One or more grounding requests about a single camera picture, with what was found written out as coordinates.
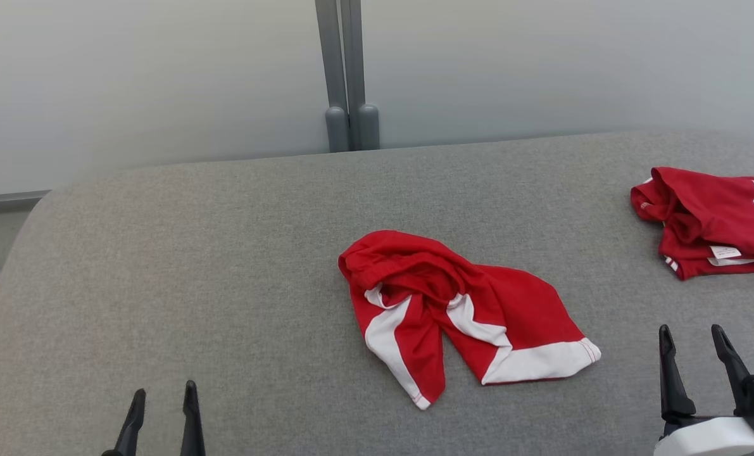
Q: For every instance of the red shorts with white panels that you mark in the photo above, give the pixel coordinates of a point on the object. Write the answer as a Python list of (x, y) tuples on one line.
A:
[(414, 266)]

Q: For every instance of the grey wall base rail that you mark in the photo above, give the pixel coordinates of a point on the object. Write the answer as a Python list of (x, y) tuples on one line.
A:
[(6, 201)]

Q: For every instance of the red Bulls 23 basketball jersey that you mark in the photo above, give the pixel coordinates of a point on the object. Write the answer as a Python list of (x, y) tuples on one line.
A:
[(712, 209)]

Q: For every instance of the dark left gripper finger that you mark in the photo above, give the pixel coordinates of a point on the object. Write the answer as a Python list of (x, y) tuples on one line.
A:
[(192, 424), (131, 424)]

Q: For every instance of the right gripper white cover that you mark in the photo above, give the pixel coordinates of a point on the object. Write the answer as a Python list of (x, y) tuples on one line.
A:
[(712, 440)]

